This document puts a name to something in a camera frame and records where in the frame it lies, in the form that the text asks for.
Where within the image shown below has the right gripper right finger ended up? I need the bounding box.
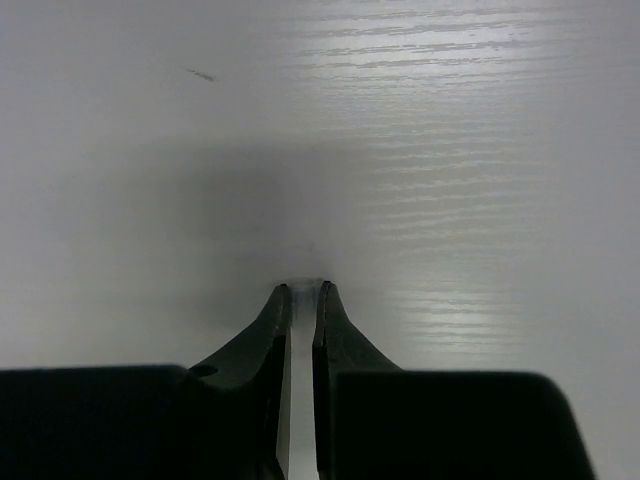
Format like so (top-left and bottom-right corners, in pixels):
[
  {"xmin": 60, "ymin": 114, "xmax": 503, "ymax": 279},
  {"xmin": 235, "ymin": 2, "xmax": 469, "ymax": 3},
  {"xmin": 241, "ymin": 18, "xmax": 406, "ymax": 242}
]
[{"xmin": 312, "ymin": 281, "xmax": 595, "ymax": 479}]

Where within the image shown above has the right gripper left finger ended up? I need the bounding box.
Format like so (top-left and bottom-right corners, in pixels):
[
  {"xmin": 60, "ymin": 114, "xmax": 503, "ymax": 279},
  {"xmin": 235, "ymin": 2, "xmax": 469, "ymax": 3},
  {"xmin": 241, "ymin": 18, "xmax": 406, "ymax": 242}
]
[{"xmin": 1, "ymin": 285, "xmax": 291, "ymax": 479}]

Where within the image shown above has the clear small cap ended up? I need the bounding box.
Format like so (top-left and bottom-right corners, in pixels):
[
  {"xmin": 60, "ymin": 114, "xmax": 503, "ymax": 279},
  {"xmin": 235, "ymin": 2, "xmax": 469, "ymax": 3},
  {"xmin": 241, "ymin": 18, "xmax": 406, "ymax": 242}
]
[{"xmin": 287, "ymin": 277, "xmax": 323, "ymax": 324}]

